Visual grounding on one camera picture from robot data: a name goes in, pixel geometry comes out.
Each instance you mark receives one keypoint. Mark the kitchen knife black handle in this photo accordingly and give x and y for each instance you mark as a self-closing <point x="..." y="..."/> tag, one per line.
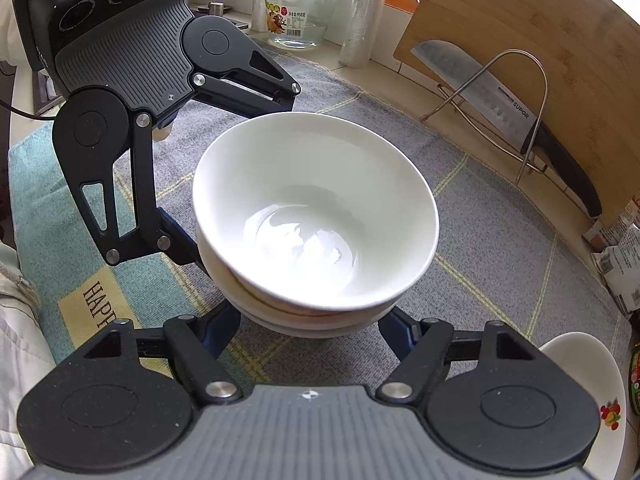
<point x="566" y="167"/>

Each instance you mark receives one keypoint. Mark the floral pink bowl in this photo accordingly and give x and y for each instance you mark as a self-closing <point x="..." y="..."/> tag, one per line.
<point x="211" y="260"/>

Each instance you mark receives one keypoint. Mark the grey checked table mat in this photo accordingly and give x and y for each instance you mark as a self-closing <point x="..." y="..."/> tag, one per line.
<point x="497" y="257"/>

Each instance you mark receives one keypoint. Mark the glass jar green lid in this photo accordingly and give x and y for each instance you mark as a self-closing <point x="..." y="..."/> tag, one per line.
<point x="298" y="24"/>

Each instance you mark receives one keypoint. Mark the metal wire rack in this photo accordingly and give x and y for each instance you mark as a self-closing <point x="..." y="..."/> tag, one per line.
<point x="476" y="85"/>

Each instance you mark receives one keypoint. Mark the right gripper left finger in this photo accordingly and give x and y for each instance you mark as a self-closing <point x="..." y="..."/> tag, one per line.
<point x="195" y="345"/>

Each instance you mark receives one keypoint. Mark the white bowl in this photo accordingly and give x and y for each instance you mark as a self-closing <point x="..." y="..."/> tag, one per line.
<point x="316" y="211"/>

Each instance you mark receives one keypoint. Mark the food packet bag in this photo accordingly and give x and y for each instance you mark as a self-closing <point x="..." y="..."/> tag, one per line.
<point x="616" y="255"/>

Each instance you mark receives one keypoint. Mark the bamboo cutting board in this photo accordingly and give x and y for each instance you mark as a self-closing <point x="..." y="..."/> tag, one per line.
<point x="576" y="62"/>

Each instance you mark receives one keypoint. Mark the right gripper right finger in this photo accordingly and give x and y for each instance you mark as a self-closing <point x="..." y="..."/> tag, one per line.
<point x="421" y="348"/>

